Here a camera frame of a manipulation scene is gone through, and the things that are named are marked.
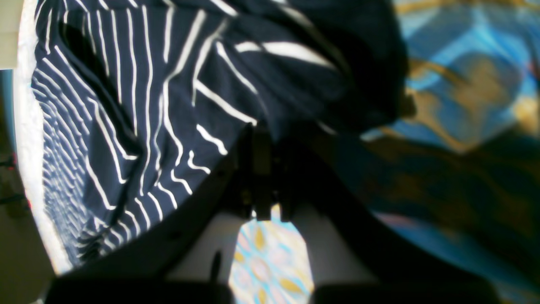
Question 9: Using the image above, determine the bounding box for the navy white striped T-shirt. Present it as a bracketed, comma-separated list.
[31, 0, 406, 267]

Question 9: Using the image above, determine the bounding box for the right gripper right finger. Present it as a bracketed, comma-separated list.
[274, 133, 501, 304]

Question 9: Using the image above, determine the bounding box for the patterned pastel tablecloth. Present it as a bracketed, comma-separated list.
[228, 0, 539, 304]

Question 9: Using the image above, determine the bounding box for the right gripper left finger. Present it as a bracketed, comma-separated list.
[44, 126, 272, 304]

